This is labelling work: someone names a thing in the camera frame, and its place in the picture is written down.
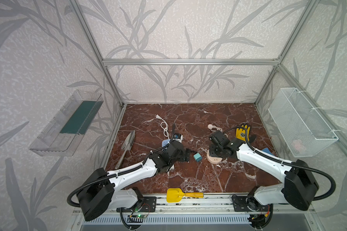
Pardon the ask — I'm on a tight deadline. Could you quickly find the teal charger plug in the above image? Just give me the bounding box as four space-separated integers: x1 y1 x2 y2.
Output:
193 153 202 162

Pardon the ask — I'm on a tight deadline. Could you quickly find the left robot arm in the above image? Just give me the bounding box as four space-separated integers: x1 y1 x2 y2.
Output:
67 140 196 221

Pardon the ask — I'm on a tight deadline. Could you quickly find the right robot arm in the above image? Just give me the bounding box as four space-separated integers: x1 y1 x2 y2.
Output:
209 131 336 211

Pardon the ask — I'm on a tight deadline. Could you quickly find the blue square power strip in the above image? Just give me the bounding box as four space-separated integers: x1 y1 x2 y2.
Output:
162 139 170 147

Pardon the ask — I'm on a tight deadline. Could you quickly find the pink round power strip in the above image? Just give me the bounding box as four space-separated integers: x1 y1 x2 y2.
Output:
207 153 223 165

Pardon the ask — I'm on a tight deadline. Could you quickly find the yellow black work glove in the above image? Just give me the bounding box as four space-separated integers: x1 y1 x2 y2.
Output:
235 123 257 143

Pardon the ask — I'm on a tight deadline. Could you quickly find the yellow toy shovel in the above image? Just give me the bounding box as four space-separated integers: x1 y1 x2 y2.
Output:
166 188 204 203

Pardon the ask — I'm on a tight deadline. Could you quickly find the blue sponge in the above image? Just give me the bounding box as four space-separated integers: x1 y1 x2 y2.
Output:
262 148 274 156

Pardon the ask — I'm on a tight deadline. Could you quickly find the grey metal trowel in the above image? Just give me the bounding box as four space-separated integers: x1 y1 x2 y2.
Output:
115 130 136 169

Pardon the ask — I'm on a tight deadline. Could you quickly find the white power strip cord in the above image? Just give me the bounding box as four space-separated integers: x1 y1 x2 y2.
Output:
155 114 171 139

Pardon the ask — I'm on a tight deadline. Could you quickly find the aluminium front rail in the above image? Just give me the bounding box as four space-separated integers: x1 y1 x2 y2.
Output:
72 192 316 216

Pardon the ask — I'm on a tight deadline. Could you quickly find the white wire basket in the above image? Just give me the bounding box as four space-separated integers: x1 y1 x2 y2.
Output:
269 88 339 157

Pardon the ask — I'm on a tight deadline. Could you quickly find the clear plastic wall shelf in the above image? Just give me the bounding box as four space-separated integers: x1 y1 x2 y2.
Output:
29 90 104 157

